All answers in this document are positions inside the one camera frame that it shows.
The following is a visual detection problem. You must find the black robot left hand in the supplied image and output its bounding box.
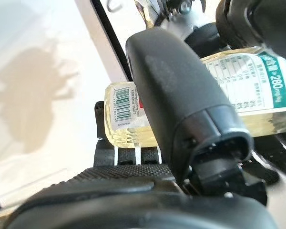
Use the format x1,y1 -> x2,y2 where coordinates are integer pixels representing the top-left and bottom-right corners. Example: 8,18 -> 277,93
184,0 -> 286,60

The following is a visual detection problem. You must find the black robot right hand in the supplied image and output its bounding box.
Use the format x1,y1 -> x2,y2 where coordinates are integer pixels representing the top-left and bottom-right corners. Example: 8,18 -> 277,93
4,27 -> 279,229

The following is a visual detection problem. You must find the yellow drink bottle white cap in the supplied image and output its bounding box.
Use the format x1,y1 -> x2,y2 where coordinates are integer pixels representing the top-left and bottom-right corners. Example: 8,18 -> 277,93
104,46 -> 286,146

